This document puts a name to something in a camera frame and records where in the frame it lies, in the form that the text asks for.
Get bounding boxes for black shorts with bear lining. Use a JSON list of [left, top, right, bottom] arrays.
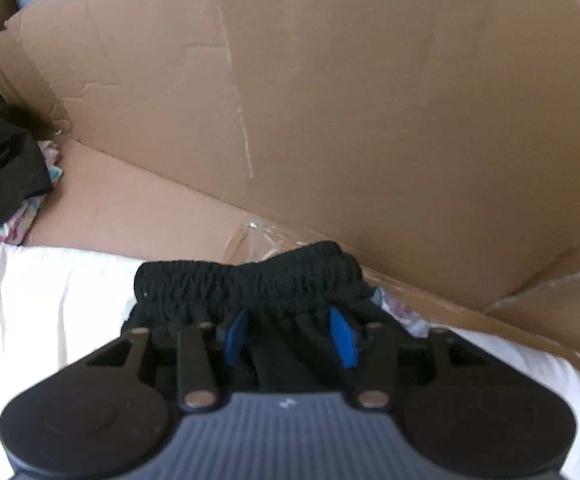
[[122, 242, 400, 391]]

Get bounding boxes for black garment under pillow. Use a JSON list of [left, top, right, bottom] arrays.
[[0, 95, 52, 226]]

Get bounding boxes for brown cardboard sheet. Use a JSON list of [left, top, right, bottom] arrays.
[[0, 0, 580, 367]]

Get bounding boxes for cream bear print bedsheet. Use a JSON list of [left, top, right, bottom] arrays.
[[0, 244, 580, 479]]

